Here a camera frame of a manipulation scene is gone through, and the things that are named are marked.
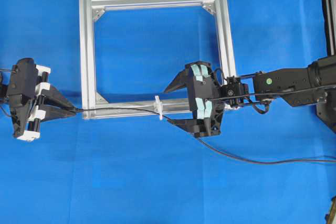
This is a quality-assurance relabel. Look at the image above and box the square aluminium extrusion frame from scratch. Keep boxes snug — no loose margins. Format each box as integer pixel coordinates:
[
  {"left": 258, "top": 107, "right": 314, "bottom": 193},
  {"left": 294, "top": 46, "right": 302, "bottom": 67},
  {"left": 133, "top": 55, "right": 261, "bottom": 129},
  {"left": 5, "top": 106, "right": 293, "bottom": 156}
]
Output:
[{"left": 79, "top": 0, "right": 237, "bottom": 120}]

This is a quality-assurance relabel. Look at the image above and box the black USB cable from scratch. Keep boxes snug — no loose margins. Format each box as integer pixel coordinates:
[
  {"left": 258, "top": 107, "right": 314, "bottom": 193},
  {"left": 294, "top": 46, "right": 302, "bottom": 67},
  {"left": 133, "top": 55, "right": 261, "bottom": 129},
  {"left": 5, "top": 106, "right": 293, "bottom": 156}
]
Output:
[{"left": 76, "top": 107, "right": 336, "bottom": 165}]

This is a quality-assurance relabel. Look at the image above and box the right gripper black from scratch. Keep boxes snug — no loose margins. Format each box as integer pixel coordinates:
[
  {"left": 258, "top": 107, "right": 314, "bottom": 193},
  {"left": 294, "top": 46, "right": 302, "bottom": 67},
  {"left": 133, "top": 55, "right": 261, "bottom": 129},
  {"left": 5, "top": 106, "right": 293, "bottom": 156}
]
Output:
[{"left": 164, "top": 61, "right": 224, "bottom": 137}]

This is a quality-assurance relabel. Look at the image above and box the blue table cloth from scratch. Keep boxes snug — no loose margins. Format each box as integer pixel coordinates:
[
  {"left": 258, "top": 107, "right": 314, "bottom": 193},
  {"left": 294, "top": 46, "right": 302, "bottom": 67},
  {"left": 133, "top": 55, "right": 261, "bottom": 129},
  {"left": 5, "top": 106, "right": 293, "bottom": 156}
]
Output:
[{"left": 1, "top": 0, "right": 335, "bottom": 223}]

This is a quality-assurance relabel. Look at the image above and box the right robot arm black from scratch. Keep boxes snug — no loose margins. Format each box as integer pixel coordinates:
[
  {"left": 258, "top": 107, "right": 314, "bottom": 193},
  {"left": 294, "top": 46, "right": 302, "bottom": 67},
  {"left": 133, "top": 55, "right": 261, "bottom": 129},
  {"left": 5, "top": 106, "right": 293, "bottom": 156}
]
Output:
[{"left": 164, "top": 56, "right": 335, "bottom": 137}]

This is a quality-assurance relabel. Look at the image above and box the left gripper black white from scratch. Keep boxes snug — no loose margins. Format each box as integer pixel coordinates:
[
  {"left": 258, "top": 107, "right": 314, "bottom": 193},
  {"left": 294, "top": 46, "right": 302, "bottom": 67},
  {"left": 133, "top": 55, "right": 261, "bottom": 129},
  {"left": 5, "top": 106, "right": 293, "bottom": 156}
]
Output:
[{"left": 6, "top": 58, "right": 76, "bottom": 142}]

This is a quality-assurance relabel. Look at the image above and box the black stand at right edge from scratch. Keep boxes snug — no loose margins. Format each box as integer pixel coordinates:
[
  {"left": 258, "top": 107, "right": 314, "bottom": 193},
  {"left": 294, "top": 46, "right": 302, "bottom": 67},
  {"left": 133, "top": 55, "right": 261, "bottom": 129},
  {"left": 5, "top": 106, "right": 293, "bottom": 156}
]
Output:
[{"left": 317, "top": 0, "right": 335, "bottom": 132}]

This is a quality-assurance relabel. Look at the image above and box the white zip tie loop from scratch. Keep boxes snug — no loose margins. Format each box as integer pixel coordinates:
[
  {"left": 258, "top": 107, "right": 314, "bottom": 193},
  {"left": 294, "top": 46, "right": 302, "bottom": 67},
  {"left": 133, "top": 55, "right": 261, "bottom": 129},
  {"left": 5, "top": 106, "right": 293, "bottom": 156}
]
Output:
[{"left": 154, "top": 95, "right": 163, "bottom": 121}]

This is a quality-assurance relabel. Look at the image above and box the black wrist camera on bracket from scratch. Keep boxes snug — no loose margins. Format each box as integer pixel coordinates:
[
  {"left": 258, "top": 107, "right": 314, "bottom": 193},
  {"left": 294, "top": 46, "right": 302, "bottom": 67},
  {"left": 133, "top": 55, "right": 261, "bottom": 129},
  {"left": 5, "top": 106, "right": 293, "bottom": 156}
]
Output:
[{"left": 220, "top": 77, "right": 249, "bottom": 108}]

